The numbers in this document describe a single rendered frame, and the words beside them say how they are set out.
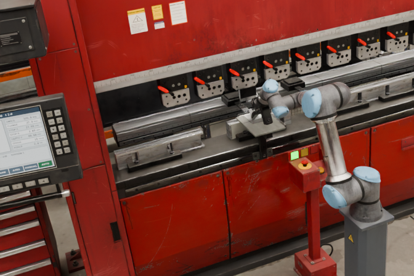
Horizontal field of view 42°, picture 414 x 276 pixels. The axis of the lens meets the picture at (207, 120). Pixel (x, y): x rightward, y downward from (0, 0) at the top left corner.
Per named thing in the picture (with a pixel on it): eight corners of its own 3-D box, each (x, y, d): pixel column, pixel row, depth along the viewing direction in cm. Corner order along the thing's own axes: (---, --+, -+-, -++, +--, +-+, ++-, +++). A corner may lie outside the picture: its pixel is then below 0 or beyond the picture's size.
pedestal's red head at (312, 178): (304, 193, 289) (302, 164, 282) (289, 179, 303) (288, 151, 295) (335, 183, 295) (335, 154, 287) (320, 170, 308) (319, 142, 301)
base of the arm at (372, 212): (390, 216, 245) (390, 198, 240) (361, 226, 240) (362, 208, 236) (369, 199, 258) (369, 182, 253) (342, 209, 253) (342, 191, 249)
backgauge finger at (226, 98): (238, 116, 310) (236, 108, 308) (221, 101, 332) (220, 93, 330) (256, 111, 313) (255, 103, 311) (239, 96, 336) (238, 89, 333)
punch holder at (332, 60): (328, 67, 311) (328, 40, 304) (321, 63, 318) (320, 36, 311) (350, 61, 315) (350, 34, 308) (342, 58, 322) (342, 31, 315)
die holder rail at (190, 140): (118, 170, 291) (115, 155, 287) (116, 165, 296) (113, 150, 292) (204, 146, 304) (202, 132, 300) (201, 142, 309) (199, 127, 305)
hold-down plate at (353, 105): (326, 118, 319) (326, 113, 318) (321, 115, 324) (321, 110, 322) (369, 106, 327) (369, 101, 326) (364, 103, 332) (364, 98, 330)
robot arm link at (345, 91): (359, 75, 233) (300, 86, 279) (339, 81, 229) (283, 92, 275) (366, 101, 234) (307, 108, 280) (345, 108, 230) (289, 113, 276)
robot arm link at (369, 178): (385, 196, 242) (386, 170, 236) (362, 206, 237) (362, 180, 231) (367, 185, 252) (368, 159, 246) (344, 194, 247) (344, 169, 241)
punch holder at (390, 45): (387, 53, 321) (387, 26, 314) (378, 49, 329) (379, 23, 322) (408, 47, 325) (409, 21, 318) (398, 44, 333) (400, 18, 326)
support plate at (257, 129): (255, 137, 283) (255, 135, 282) (236, 119, 306) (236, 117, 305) (286, 129, 288) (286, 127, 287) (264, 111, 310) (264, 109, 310)
